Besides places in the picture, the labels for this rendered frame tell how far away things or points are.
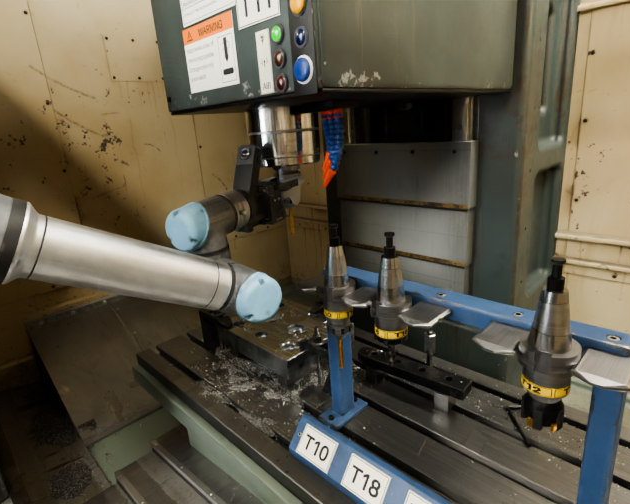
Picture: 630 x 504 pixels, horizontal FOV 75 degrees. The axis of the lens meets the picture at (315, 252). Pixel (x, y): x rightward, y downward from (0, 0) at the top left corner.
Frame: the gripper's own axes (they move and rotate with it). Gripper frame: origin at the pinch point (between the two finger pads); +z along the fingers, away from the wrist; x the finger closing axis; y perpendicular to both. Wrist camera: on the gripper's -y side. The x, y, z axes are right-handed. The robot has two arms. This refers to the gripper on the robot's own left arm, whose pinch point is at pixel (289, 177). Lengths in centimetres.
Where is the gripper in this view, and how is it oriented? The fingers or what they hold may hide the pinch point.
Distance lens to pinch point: 98.2
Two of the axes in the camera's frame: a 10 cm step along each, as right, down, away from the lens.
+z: 4.8, -3.4, 8.1
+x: 8.7, 0.8, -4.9
